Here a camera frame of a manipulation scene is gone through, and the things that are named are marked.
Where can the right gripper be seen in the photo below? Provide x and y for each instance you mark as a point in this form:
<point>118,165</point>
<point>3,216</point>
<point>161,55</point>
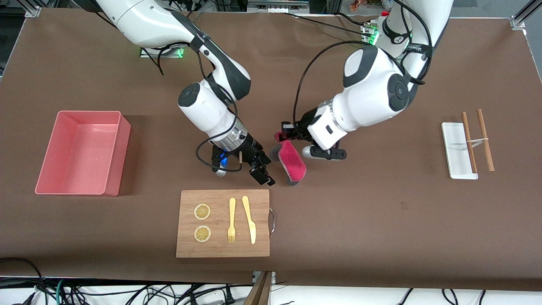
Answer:
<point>251,151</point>

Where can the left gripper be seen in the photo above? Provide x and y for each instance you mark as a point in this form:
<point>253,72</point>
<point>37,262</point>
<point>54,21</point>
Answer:
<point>301,126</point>

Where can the red and grey cloth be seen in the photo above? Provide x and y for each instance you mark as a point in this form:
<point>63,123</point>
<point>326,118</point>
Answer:
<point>292,163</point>

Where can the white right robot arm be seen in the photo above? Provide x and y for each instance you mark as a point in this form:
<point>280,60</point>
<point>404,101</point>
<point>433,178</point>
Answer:
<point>148,21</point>

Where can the yellow plastic fork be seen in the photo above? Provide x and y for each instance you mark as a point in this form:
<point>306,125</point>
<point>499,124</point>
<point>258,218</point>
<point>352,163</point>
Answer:
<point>232,212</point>

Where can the yellow plastic knife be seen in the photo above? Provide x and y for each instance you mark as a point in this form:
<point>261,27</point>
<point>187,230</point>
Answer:
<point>253,233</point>

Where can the yellow lemon slice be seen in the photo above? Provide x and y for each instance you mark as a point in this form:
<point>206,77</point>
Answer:
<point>202,212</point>
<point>202,234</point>

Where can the wooden cutting board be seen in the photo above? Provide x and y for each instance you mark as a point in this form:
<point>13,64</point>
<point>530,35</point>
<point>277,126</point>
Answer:
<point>220,250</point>

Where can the grey power strip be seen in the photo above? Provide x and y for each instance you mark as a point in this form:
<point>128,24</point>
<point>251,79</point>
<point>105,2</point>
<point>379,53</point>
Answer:
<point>275,6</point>

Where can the white rack tray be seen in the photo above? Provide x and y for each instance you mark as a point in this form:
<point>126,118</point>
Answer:
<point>455,148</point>

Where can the pink plastic bin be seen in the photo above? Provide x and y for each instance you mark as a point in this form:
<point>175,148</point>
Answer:
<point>80,152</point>

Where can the brown wooden post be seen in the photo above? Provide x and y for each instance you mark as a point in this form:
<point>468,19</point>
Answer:
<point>260,292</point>

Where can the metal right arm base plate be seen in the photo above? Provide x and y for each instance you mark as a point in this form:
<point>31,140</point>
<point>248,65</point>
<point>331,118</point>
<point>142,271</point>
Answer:
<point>148,54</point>

